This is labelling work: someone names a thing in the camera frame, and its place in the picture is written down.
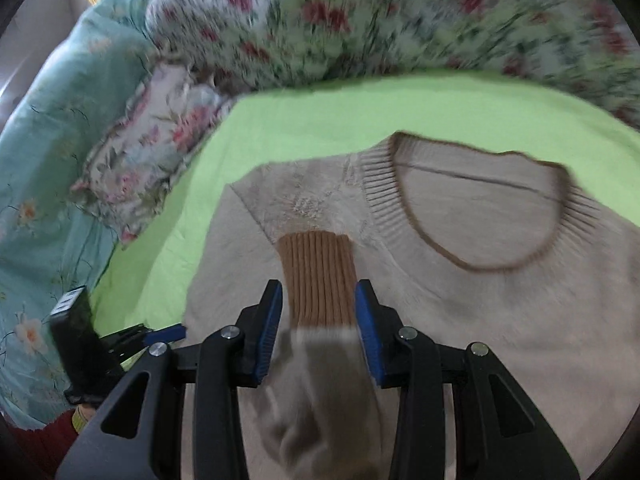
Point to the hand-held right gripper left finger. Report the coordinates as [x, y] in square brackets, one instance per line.
[267, 330]

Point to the lime green bed sheet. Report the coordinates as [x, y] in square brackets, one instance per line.
[210, 170]

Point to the person's left forearm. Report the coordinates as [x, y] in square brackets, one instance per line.
[45, 440]

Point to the white red-flowered quilt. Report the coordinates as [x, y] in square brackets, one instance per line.
[400, 15]

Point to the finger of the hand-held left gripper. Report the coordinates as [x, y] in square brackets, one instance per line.
[167, 334]

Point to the beige knit sweater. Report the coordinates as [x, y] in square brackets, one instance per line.
[450, 285]

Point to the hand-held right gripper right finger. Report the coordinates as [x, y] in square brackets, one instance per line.
[369, 330]

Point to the ruffled floral pillow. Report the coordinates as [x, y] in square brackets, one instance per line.
[150, 160]

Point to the teal floral quilt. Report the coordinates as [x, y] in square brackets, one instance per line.
[45, 160]

